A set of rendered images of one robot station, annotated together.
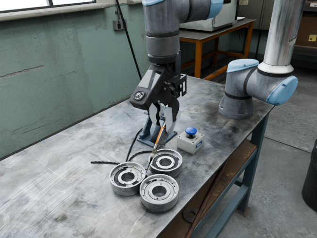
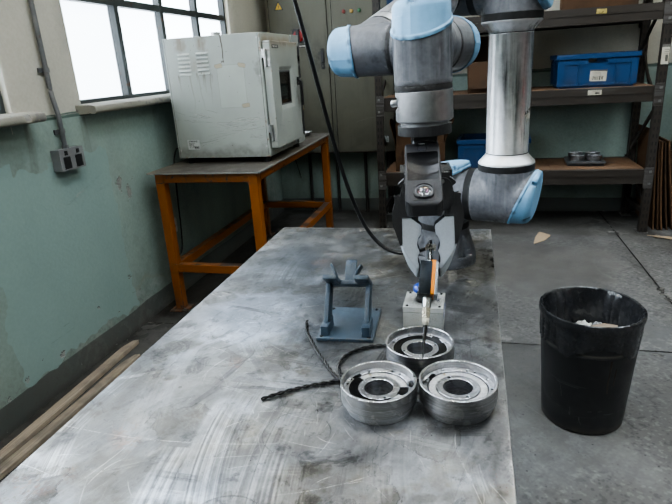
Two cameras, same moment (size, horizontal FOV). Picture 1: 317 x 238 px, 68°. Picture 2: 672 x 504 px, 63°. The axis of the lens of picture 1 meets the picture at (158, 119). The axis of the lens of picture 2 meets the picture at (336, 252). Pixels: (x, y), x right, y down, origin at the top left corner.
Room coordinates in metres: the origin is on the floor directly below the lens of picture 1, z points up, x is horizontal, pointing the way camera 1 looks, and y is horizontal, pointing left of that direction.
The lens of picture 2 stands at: (-0.06, 0.44, 1.25)
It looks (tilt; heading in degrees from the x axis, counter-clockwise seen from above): 19 degrees down; 333
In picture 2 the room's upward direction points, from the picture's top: 4 degrees counter-clockwise
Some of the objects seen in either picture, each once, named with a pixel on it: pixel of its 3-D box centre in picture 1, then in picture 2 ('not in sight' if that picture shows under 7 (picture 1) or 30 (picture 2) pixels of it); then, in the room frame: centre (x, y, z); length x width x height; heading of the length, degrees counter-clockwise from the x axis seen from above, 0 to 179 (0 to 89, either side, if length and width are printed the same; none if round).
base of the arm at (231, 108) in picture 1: (237, 101); (443, 239); (0.92, -0.35, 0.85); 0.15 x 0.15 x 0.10
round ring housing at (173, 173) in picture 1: (165, 164); (419, 352); (0.56, -0.02, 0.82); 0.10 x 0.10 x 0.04
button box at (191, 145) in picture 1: (191, 140); (425, 308); (0.68, -0.11, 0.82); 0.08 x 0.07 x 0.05; 138
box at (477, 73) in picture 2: not in sight; (494, 63); (3.11, -2.56, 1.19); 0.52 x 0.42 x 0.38; 48
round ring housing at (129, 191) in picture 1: (128, 179); (378, 392); (0.50, 0.10, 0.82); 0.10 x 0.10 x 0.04
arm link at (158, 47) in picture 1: (162, 44); (421, 108); (0.55, -0.01, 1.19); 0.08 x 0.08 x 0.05
